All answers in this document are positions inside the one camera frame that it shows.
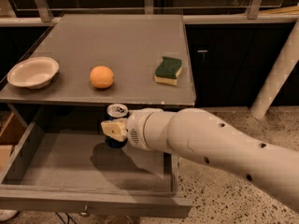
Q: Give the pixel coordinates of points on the white slanted support pole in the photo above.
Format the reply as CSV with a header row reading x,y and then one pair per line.
x,y
281,70

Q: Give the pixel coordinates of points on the orange fruit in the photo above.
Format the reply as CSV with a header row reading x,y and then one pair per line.
x,y
102,77

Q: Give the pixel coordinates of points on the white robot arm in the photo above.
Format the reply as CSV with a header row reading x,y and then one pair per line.
x,y
199,136

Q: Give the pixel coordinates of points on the wooden box at left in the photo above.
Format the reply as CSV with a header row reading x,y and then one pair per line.
x,y
10,135

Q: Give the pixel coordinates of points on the metal drawer knob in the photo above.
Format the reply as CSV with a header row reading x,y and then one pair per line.
x,y
84,212

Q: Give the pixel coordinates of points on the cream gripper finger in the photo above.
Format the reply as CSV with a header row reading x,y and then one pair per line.
x,y
116,129

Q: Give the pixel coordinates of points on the green yellow sponge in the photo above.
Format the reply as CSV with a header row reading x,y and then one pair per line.
x,y
168,71

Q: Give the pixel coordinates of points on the white bowl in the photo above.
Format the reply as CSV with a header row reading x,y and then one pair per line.
x,y
33,73

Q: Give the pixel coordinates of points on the grey cabinet with top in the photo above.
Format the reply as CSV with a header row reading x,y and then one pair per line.
x,y
132,46

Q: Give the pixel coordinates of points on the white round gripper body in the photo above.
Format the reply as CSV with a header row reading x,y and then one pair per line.
x,y
136,129

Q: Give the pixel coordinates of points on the dark low cabinet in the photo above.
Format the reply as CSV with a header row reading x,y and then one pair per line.
x,y
231,61

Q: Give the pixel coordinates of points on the open grey top drawer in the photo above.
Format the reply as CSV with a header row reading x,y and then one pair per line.
x,y
63,163

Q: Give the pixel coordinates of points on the blue pepsi can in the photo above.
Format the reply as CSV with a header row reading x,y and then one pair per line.
x,y
116,111

